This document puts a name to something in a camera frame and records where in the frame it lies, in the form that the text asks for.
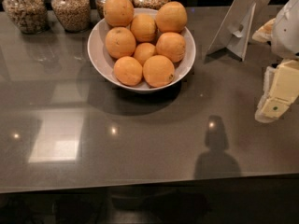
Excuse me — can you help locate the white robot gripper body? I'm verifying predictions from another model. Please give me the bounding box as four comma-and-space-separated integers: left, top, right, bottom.
271, 0, 299, 59

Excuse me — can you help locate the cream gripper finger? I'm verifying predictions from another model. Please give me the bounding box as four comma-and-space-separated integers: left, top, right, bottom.
252, 19, 276, 43
255, 59, 299, 123

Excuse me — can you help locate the small centre orange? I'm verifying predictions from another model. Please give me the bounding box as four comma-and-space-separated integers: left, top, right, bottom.
133, 43, 157, 65

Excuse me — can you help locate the white ceramic bowl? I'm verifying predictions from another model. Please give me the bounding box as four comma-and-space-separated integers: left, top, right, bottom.
87, 19, 196, 94

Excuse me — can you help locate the white standing card holder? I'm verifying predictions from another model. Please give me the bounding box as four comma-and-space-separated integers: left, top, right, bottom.
206, 0, 270, 61

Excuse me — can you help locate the glass jar far left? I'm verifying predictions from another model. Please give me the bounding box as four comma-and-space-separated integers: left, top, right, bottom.
2, 0, 49, 35

